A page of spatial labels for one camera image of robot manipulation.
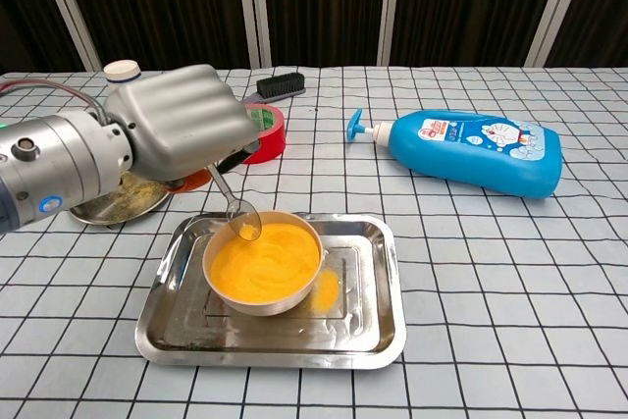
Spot left wrist cable bundle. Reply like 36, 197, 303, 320
0, 76, 111, 124

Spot white partition frame post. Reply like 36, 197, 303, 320
376, 0, 410, 67
31, 0, 103, 73
235, 0, 274, 70
523, 0, 596, 69

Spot clear plastic spoon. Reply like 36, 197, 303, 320
208, 163, 263, 243

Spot round steel plate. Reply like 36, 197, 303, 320
68, 171, 174, 227

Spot white checked tablecloth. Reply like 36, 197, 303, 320
0, 65, 628, 419

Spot grey brush with black bristles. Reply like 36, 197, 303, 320
242, 72, 307, 104

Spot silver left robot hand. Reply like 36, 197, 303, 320
103, 64, 261, 193

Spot orange-yellow powder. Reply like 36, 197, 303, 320
209, 222, 321, 305

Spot white paper cup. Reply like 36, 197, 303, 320
102, 59, 144, 83

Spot bowl of orange powder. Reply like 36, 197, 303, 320
202, 209, 326, 318

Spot red tape roll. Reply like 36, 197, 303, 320
242, 103, 288, 165

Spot rectangular steel tray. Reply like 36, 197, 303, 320
134, 212, 408, 370

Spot blue pump detergent bottle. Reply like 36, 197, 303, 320
346, 108, 563, 201

